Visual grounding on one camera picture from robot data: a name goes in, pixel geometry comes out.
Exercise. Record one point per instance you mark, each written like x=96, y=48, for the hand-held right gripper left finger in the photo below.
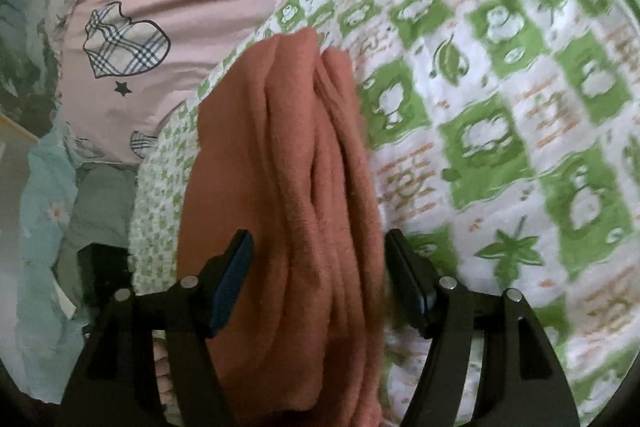
x=230, y=297

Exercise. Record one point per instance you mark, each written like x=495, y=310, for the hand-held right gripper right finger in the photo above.
x=417, y=302

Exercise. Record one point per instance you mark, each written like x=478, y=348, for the rust brown knit sweater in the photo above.
x=300, y=207

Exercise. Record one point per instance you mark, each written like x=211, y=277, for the black object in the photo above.
x=100, y=272

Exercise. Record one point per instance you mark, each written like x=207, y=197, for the grey-green cloth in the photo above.
x=105, y=207

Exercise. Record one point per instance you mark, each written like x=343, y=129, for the green checkered cartoon blanket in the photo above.
x=500, y=132

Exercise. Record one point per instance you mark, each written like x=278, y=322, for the light blue floral quilt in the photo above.
x=45, y=257

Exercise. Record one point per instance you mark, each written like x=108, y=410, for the wooden board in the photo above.
x=15, y=127

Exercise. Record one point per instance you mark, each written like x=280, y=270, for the pink heart print quilt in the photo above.
x=210, y=7

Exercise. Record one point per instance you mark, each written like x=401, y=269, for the dark green floral fabric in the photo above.
x=25, y=57

